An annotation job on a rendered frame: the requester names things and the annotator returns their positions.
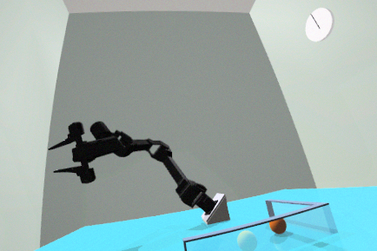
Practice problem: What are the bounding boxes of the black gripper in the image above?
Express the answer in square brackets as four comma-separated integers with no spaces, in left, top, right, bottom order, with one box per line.
[48,122,107,184]

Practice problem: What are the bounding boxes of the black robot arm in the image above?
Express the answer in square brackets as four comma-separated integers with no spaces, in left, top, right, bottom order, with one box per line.
[90,122,218,215]

